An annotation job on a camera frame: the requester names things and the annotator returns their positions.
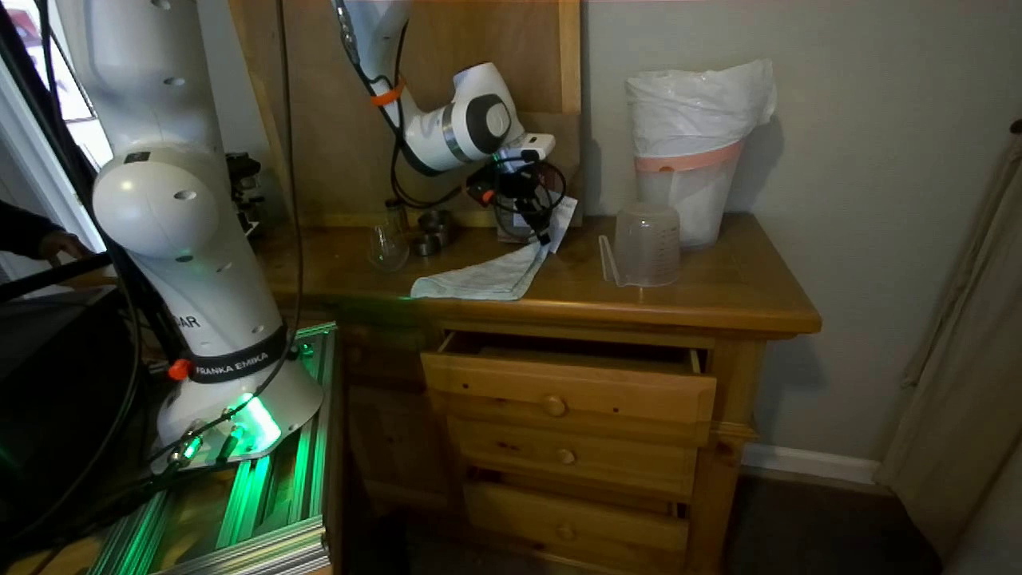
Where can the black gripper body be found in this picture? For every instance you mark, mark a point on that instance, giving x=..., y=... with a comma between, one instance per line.
x=513, y=184

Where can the dark sleeved forearm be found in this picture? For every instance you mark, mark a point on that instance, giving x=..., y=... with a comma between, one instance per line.
x=28, y=227

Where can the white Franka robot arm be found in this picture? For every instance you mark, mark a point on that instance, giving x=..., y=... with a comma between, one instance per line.
x=170, y=202

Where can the white paper leaflet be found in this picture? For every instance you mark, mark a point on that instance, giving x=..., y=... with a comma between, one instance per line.
x=564, y=219

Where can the large metal measuring cup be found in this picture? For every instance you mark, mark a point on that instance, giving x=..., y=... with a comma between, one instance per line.
x=426, y=236

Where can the clear stemless glass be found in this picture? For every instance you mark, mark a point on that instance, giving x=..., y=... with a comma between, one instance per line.
x=390, y=247

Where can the wide open wooden drawer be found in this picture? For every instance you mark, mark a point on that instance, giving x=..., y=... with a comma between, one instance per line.
x=564, y=387

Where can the bin with white bag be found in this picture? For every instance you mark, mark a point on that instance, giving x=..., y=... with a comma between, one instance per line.
x=697, y=130

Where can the wooden dresser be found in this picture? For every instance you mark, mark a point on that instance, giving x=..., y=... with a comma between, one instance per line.
x=723, y=289

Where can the closed wooden drawer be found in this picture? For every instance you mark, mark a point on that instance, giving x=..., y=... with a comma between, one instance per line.
x=575, y=529
x=575, y=455

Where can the black equipment case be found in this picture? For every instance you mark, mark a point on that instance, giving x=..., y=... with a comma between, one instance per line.
x=52, y=402

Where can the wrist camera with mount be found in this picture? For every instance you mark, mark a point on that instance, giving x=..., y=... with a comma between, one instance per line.
x=536, y=144

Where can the black camera on stand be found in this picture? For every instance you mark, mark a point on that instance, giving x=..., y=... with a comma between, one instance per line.
x=248, y=197

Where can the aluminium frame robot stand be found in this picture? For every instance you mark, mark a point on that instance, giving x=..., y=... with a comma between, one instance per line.
x=265, y=500

